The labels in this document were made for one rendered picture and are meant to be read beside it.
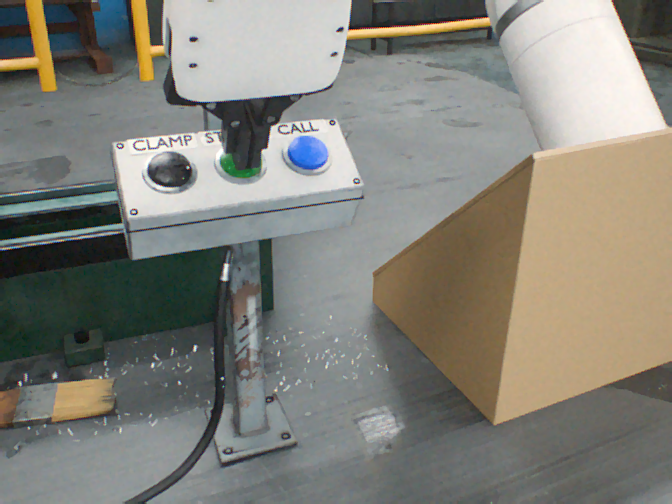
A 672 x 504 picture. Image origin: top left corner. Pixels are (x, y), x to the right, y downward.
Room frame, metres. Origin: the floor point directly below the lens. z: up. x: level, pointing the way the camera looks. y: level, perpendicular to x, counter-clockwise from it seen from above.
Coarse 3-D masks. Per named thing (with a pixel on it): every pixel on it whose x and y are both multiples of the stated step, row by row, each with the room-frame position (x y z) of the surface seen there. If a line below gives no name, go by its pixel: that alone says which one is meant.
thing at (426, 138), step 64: (384, 64) 1.85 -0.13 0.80; (0, 128) 1.31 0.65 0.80; (64, 128) 1.32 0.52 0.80; (128, 128) 1.32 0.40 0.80; (192, 128) 1.33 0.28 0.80; (384, 128) 1.34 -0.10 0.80; (448, 128) 1.35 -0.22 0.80; (512, 128) 1.35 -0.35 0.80; (0, 192) 1.01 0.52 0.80; (384, 192) 1.03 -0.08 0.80; (448, 192) 1.03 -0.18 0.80; (320, 256) 0.82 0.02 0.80; (384, 256) 0.82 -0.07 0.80; (320, 320) 0.67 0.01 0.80; (384, 320) 0.67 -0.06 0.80; (0, 384) 0.55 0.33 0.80; (128, 384) 0.55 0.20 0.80; (192, 384) 0.55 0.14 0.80; (320, 384) 0.55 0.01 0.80; (384, 384) 0.56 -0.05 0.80; (448, 384) 0.56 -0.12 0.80; (640, 384) 0.56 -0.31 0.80; (0, 448) 0.46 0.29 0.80; (64, 448) 0.46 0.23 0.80; (128, 448) 0.46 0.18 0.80; (192, 448) 0.46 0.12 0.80; (320, 448) 0.47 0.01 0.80; (384, 448) 0.47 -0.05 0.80; (448, 448) 0.47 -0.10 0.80; (512, 448) 0.47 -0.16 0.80; (576, 448) 0.47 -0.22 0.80; (640, 448) 0.47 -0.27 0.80
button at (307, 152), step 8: (304, 136) 0.50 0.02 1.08; (296, 144) 0.49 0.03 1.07; (304, 144) 0.49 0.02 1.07; (312, 144) 0.49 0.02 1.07; (320, 144) 0.49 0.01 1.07; (288, 152) 0.48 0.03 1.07; (296, 152) 0.48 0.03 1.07; (304, 152) 0.48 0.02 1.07; (312, 152) 0.48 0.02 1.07; (320, 152) 0.49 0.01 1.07; (296, 160) 0.48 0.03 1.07; (304, 160) 0.48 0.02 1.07; (312, 160) 0.48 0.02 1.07; (320, 160) 0.48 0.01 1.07; (304, 168) 0.48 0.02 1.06; (312, 168) 0.48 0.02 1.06
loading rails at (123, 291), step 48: (48, 192) 0.73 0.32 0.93; (96, 192) 0.75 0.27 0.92; (0, 240) 0.68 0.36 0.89; (48, 240) 0.61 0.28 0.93; (96, 240) 0.62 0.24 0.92; (0, 288) 0.59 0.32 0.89; (48, 288) 0.60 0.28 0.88; (96, 288) 0.62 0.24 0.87; (144, 288) 0.64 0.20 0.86; (192, 288) 0.65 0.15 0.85; (0, 336) 0.58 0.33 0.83; (48, 336) 0.60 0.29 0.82; (96, 336) 0.60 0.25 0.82
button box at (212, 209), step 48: (144, 144) 0.47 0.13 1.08; (192, 144) 0.48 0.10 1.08; (288, 144) 0.49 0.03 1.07; (336, 144) 0.51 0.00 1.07; (144, 192) 0.44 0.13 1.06; (192, 192) 0.44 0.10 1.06; (240, 192) 0.45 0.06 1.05; (288, 192) 0.46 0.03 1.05; (336, 192) 0.47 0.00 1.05; (144, 240) 0.43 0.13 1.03; (192, 240) 0.44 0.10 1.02; (240, 240) 0.46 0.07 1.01
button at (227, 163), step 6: (222, 156) 0.47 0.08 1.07; (228, 156) 0.47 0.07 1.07; (222, 162) 0.46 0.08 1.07; (228, 162) 0.46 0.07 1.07; (222, 168) 0.46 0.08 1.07; (228, 168) 0.46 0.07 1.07; (234, 168) 0.46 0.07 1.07; (246, 168) 0.46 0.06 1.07; (258, 168) 0.46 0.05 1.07; (228, 174) 0.46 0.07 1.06; (234, 174) 0.46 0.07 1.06; (240, 174) 0.46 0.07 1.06; (246, 174) 0.46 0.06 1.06; (252, 174) 0.46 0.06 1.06
